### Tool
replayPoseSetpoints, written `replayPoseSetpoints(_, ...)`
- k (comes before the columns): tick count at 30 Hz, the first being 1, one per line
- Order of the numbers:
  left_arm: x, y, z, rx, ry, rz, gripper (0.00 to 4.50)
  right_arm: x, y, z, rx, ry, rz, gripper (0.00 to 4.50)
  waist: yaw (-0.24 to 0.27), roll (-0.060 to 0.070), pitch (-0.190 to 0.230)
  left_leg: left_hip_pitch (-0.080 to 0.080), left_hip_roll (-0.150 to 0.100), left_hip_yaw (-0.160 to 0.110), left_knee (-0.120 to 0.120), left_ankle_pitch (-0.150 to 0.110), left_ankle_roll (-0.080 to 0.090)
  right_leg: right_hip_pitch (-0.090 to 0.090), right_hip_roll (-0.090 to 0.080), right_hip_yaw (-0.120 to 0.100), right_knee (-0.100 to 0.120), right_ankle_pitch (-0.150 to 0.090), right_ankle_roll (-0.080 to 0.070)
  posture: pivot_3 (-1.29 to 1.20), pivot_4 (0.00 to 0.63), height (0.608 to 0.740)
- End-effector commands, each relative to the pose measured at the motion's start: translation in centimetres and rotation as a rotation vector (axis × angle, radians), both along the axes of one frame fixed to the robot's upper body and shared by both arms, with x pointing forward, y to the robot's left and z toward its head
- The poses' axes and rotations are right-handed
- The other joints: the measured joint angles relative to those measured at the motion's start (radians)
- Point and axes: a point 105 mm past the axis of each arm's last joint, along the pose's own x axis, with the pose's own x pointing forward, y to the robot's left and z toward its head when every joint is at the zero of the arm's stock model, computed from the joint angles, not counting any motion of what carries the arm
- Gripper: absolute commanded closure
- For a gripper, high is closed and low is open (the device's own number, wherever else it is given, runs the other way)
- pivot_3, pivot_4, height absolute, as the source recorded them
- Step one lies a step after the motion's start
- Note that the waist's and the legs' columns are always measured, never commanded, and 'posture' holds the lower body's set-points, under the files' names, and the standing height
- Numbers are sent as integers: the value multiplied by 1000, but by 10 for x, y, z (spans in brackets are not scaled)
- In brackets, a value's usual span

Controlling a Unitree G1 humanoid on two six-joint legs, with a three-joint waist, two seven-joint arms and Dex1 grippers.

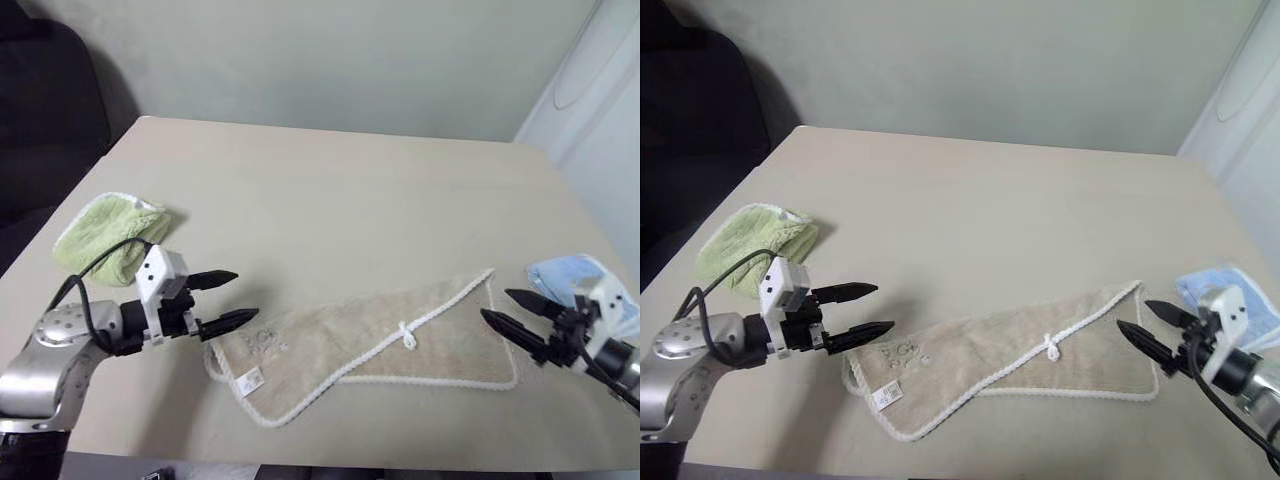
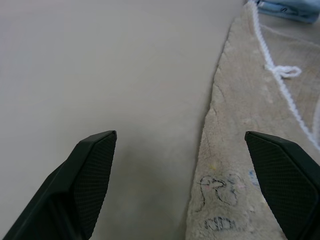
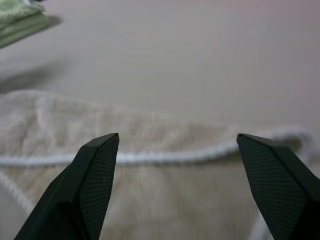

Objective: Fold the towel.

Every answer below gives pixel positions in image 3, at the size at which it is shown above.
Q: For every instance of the beige towel with white trim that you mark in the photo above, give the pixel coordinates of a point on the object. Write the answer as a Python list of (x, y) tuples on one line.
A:
[(162, 190)]

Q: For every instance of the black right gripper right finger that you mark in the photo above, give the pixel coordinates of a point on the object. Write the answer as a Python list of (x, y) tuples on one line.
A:
[(280, 185)]

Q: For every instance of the folded light green towel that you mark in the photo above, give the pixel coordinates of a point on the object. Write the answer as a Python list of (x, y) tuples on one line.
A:
[(17, 22)]

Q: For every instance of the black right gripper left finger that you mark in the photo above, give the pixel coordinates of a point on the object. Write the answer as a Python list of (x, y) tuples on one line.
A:
[(85, 190)]

